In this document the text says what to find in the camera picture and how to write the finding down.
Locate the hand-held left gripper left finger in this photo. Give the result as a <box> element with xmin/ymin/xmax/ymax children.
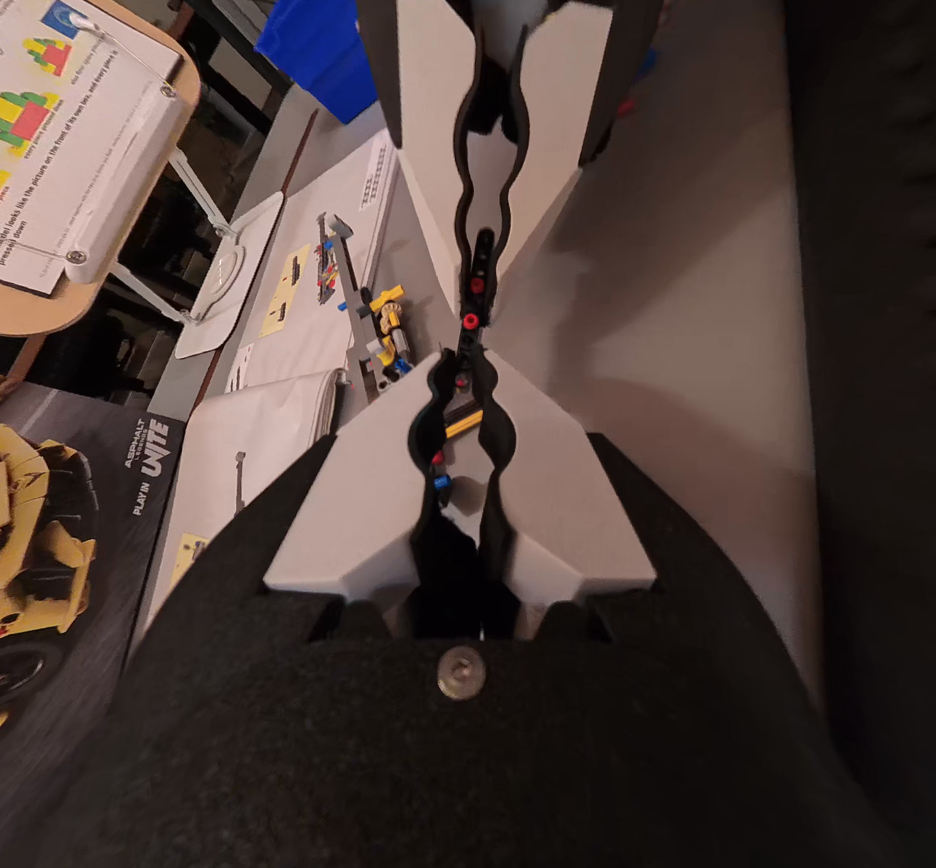
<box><xmin>263</xmin><ymin>350</ymin><xmax>453</xmax><ymax>636</ymax></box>

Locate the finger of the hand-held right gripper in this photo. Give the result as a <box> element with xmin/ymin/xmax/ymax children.
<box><xmin>488</xmin><ymin>3</ymin><xmax>615</xmax><ymax>300</ymax></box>
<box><xmin>395</xmin><ymin>0</ymin><xmax>481</xmax><ymax>307</ymax></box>

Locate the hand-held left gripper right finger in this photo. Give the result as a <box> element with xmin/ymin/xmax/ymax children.
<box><xmin>477</xmin><ymin>349</ymin><xmax>658</xmax><ymax>629</ymax></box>

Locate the black lego beam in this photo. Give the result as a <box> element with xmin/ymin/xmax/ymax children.
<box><xmin>452</xmin><ymin>226</ymin><xmax>500</xmax><ymax>401</ymax></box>

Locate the partly built lego assembly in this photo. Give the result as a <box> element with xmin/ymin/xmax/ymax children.
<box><xmin>328</xmin><ymin>216</ymin><xmax>485</xmax><ymax>494</ymax></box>

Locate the lego instruction booklet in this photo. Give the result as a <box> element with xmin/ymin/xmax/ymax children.
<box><xmin>130</xmin><ymin>128</ymin><xmax>410</xmax><ymax>653</ymax></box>

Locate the black lego set box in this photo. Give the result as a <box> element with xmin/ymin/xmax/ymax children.
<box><xmin>0</xmin><ymin>379</ymin><xmax>187</xmax><ymax>810</ymax></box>

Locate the blue plastic bin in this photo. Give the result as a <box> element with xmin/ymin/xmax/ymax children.
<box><xmin>254</xmin><ymin>0</ymin><xmax>380</xmax><ymax>124</ymax></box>

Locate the white folding stand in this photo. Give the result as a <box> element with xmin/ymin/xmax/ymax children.
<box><xmin>69</xmin><ymin>78</ymin><xmax>288</xmax><ymax>362</ymax></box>

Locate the printed instruction sheet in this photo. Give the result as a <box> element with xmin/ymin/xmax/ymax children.
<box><xmin>0</xmin><ymin>0</ymin><xmax>184</xmax><ymax>297</ymax></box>

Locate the wooden display board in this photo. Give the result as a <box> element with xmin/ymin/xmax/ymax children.
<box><xmin>0</xmin><ymin>0</ymin><xmax>203</xmax><ymax>338</ymax></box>

